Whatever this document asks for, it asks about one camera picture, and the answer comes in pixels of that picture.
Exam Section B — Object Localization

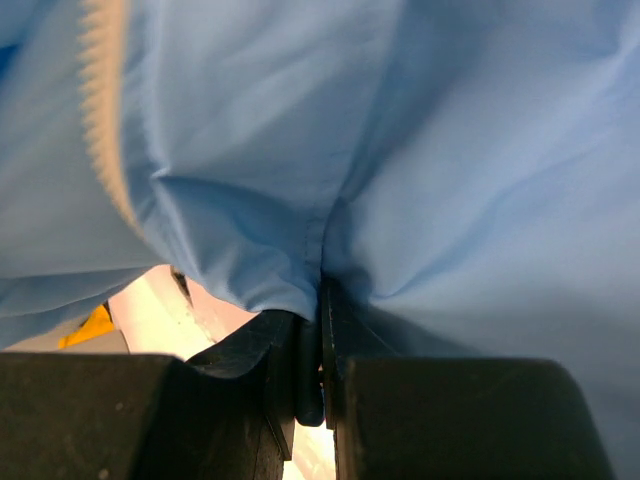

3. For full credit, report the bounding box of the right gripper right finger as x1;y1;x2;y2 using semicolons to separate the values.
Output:
319;279;614;479

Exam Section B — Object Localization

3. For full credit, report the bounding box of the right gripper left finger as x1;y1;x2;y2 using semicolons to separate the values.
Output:
1;310;323;479

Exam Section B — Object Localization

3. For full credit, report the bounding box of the light blue zip jacket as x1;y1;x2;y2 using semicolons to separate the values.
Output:
1;1;639;479

